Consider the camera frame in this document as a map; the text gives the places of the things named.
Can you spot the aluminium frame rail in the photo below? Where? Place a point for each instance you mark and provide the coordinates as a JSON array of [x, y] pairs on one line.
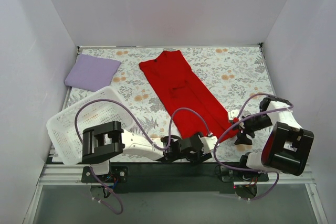
[[175, 193]]

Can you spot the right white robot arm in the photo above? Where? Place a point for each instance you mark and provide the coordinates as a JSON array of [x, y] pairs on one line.
[[288, 146]]

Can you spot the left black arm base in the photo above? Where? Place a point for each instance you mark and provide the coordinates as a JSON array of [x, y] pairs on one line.
[[116, 179]]

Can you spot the red t shirt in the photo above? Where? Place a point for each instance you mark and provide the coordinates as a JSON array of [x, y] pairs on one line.
[[177, 86]]

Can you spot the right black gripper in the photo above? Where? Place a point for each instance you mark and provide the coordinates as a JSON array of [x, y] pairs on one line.
[[243, 128]]

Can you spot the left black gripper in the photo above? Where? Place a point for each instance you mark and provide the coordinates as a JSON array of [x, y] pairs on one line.
[[198, 153]]

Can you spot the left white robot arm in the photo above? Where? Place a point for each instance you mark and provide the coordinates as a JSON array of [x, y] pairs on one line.
[[102, 142]]

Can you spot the white plastic basket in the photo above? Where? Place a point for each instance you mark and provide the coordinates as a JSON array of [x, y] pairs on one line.
[[61, 127]]

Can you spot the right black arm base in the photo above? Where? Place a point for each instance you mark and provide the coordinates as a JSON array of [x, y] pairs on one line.
[[240, 170]]

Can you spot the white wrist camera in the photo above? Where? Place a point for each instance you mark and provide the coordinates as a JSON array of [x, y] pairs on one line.
[[233, 116], [208, 142]]

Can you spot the folded lavender t shirt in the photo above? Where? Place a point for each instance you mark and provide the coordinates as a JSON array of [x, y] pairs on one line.
[[91, 73]]

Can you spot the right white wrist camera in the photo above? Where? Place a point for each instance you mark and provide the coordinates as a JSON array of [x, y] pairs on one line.
[[233, 116]]

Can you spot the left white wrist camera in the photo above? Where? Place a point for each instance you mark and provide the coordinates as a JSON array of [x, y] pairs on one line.
[[208, 142]]

